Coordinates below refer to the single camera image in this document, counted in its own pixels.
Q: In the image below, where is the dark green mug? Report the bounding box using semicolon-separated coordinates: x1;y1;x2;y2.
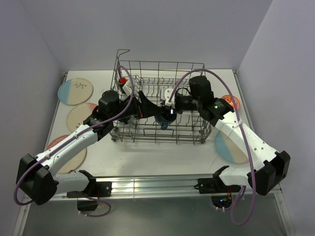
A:
118;117;130;124

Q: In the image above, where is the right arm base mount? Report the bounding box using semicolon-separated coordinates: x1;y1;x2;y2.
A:
194;177;241;210

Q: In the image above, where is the orange patterned bowl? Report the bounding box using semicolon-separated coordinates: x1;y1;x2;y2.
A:
222;94;241;110

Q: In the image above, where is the blue and cream plate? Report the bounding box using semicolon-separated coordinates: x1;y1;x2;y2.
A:
58;78;94;106

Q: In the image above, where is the aluminium rail frame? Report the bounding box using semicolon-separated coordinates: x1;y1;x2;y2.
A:
12;70;291;236

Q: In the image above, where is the purple cable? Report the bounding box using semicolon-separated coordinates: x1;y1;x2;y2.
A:
167;68;258;226
13;65;135;217

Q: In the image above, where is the pink and cream plate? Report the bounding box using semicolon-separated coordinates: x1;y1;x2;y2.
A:
66;103;97;133

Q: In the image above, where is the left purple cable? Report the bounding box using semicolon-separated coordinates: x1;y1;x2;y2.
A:
13;65;135;217

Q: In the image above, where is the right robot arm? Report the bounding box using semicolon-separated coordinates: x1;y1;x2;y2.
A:
165;76;290;196

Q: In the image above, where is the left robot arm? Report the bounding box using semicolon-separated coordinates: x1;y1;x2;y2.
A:
14;90;162;205

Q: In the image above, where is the grey wire dish rack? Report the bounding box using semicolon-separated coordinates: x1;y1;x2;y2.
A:
110;49;212;144

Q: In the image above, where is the dark blue mug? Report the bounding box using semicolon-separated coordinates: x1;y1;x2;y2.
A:
155;113;177;130

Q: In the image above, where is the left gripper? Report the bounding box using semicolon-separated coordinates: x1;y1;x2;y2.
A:
109;90;163;121

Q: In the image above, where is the blue cream plate right side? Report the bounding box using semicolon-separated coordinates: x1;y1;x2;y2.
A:
215;132;249;164

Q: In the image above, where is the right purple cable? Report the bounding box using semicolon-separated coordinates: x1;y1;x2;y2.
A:
167;68;258;226

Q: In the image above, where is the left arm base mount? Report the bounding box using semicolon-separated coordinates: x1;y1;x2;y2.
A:
66;181;112;218

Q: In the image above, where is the pink cream plate near edge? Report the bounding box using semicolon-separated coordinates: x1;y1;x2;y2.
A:
46;135;87;174

